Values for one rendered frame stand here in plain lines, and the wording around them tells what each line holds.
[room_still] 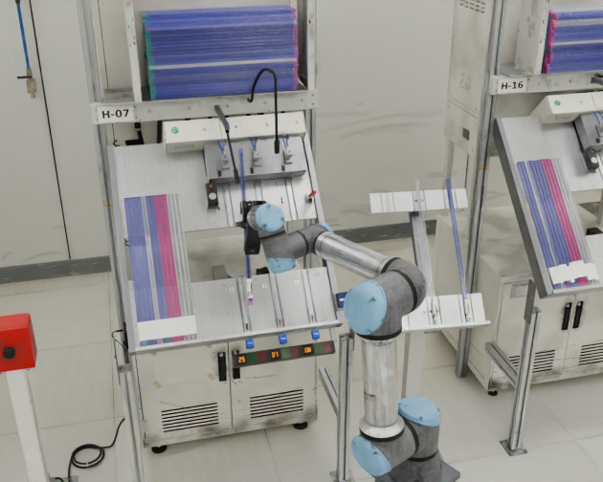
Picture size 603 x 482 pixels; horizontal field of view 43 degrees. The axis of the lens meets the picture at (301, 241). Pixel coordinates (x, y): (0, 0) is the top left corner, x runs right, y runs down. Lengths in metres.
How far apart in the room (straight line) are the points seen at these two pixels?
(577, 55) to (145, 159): 1.63
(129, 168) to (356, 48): 2.00
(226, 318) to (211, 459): 0.79
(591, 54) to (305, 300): 1.43
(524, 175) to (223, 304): 1.23
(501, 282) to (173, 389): 1.34
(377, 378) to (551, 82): 1.58
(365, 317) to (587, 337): 1.84
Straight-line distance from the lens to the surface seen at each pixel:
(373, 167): 4.55
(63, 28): 4.08
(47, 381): 3.67
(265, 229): 2.05
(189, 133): 2.62
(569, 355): 3.50
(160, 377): 2.91
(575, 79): 3.14
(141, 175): 2.64
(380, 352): 1.86
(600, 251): 3.00
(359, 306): 1.80
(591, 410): 3.53
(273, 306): 2.52
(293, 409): 3.11
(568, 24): 3.03
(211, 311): 2.49
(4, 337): 2.58
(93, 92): 2.65
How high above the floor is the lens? 2.07
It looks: 26 degrees down
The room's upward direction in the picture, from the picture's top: straight up
